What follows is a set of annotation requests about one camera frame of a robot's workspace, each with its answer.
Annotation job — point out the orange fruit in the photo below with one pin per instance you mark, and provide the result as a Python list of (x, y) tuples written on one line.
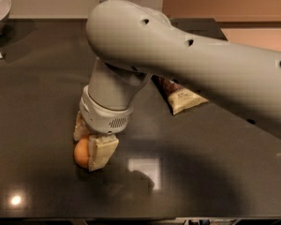
[(81, 154)]

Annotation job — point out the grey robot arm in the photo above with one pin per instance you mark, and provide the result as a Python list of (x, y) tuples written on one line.
[(133, 43)]

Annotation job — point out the brown sea salt chip bag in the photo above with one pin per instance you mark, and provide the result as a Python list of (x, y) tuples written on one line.
[(178, 97)]

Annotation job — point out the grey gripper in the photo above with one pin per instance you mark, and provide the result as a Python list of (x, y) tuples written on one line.
[(103, 118)]

